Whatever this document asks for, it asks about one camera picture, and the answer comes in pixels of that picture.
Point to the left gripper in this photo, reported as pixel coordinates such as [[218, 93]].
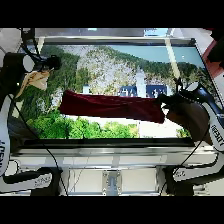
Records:
[[53, 62]]

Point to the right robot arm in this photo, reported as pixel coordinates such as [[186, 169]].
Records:
[[215, 130]]

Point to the red garment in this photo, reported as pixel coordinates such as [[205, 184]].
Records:
[[113, 106]]

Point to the black garment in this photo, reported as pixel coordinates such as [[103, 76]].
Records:
[[217, 46]]

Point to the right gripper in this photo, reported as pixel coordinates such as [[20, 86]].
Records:
[[168, 100]]

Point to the cream garment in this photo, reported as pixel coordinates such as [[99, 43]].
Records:
[[35, 80]]

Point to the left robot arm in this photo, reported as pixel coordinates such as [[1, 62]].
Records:
[[4, 133]]

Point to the brown garment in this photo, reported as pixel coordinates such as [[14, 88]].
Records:
[[190, 120]]

